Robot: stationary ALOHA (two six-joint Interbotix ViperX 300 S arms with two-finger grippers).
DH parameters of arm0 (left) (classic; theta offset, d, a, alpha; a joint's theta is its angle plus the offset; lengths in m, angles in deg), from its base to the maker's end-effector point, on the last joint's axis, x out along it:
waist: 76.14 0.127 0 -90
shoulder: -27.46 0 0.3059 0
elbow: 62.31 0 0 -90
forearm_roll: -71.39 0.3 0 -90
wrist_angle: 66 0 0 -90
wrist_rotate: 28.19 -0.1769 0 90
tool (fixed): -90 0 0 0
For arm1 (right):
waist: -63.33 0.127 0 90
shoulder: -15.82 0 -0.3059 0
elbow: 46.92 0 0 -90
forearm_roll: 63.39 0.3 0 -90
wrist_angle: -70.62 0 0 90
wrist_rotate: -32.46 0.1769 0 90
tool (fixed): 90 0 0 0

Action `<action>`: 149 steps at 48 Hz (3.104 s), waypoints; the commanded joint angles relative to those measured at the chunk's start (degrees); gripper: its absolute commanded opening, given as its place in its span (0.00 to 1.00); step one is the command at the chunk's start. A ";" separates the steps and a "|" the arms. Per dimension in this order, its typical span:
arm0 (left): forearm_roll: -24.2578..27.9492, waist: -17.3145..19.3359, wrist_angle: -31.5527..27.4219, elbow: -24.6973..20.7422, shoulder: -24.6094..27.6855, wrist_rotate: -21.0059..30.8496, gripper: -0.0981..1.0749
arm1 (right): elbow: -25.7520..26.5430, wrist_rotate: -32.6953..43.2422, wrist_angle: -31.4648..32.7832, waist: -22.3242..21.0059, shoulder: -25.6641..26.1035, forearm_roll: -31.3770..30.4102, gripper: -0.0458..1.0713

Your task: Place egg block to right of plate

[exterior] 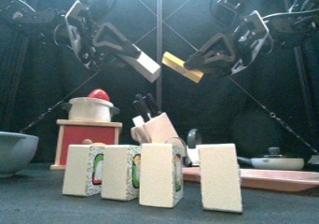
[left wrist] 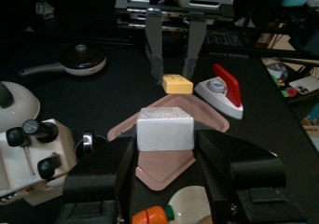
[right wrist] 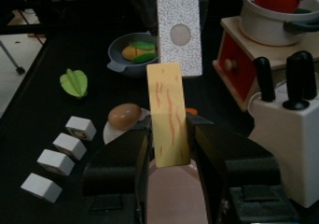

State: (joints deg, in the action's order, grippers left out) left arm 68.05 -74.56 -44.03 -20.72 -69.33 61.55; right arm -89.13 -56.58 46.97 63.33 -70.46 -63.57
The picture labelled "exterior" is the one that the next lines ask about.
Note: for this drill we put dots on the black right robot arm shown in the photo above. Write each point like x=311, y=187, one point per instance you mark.
x=296, y=19

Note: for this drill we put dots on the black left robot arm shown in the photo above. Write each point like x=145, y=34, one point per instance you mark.
x=28, y=17

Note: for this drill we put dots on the wooden toy knife block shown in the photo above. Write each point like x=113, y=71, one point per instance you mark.
x=158, y=129

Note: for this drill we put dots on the sushi block yellow egg filling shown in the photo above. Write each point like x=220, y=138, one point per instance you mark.
x=117, y=173

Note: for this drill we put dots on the sushi block red green filling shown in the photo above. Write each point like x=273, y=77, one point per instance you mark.
x=78, y=171

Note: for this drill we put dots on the pink plate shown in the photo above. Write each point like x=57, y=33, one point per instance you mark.
x=273, y=178

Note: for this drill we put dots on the red wooden toy stove box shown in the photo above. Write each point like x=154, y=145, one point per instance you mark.
x=84, y=136

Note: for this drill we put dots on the white toy pan with lid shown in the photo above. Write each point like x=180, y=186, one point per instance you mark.
x=276, y=163

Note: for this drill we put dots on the small grey object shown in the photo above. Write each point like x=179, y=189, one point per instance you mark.
x=313, y=159

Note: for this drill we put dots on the grey-blue bowl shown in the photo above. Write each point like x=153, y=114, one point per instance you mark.
x=14, y=153

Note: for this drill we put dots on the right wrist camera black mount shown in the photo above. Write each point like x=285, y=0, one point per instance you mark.
x=225, y=8

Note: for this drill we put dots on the vertical metal frame pole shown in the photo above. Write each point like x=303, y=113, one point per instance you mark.
x=158, y=22

